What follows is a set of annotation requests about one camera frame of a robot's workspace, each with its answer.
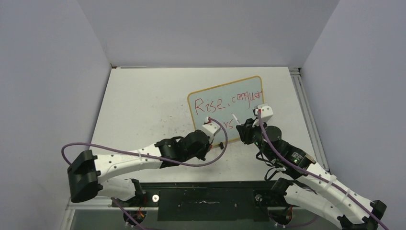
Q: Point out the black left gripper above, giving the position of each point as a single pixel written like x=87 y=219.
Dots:
x=201 y=156

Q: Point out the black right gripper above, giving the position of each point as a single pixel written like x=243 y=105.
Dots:
x=246 y=129

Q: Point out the yellow-framed whiteboard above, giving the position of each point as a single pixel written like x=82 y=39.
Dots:
x=219 y=102

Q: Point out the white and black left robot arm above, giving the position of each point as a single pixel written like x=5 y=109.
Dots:
x=91 y=175

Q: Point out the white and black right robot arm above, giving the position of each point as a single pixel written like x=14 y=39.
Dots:
x=311 y=187

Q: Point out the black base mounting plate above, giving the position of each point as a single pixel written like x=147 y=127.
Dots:
x=209 y=201

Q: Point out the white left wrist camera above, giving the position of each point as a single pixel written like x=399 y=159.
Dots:
x=210 y=128

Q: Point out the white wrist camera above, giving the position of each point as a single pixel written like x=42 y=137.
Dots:
x=263 y=113
x=210 y=128

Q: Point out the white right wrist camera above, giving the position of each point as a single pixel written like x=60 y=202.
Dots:
x=263 y=113

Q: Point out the aluminium frame rail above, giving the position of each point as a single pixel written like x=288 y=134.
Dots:
x=309 y=118

